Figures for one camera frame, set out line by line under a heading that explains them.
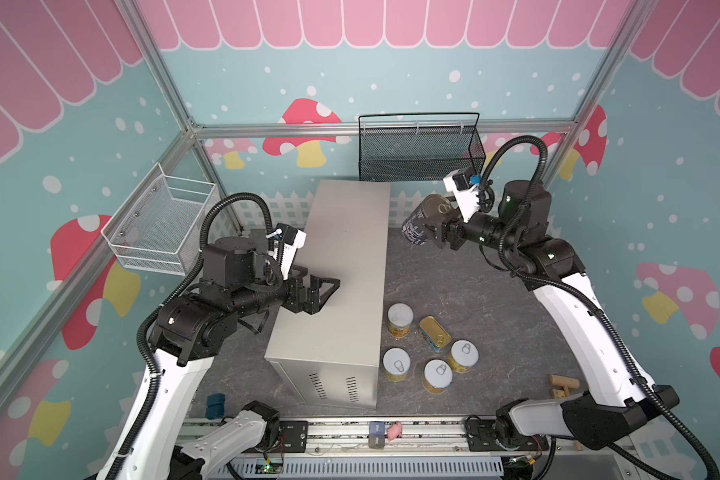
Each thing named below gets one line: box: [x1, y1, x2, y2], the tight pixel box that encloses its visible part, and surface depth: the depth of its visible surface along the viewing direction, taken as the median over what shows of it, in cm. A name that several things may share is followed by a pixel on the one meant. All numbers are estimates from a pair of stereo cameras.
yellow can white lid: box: [387, 303, 414, 339], surface depth 89 cm
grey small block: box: [368, 421, 386, 450], surface depth 75 cm
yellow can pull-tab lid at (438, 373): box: [423, 358, 453, 389], surface depth 81 cm
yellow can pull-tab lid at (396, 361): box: [382, 347, 411, 375], surface depth 83 cm
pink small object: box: [387, 422, 403, 442], surface depth 75 cm
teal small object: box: [206, 393, 225, 420], surface depth 81 cm
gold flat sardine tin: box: [419, 316, 452, 349], surface depth 90 cm
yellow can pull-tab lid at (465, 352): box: [450, 339, 480, 367], surface depth 85 cm
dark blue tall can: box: [402, 194, 454, 246], surface depth 62 cm
